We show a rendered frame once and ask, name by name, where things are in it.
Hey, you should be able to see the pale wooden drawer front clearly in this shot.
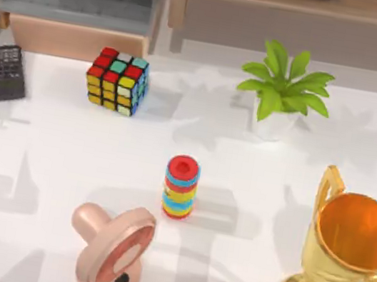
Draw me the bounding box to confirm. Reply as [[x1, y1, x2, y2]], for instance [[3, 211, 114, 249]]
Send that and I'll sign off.
[[4, 12, 152, 72]]

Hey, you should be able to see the green plant in white pot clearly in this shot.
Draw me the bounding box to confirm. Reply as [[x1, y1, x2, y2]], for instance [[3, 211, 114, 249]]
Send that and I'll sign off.
[[228, 34, 341, 151]]

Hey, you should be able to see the gold trophy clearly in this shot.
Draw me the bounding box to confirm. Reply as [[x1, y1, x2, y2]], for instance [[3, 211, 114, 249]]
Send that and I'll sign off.
[[279, 159, 377, 282]]

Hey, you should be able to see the wooden cupboard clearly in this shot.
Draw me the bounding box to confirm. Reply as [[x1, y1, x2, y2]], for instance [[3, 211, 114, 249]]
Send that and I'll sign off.
[[162, 0, 377, 87]]

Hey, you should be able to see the black calculator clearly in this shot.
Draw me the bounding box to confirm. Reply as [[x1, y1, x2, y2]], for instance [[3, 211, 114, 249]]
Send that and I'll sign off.
[[0, 42, 34, 107]]

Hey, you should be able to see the colourful puzzle cube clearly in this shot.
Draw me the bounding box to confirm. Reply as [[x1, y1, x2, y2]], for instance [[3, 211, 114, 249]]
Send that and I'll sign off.
[[80, 44, 154, 119]]

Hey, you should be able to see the stack of coloured rings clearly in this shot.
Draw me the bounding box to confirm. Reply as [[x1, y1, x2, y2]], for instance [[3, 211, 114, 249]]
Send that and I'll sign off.
[[157, 152, 204, 223]]

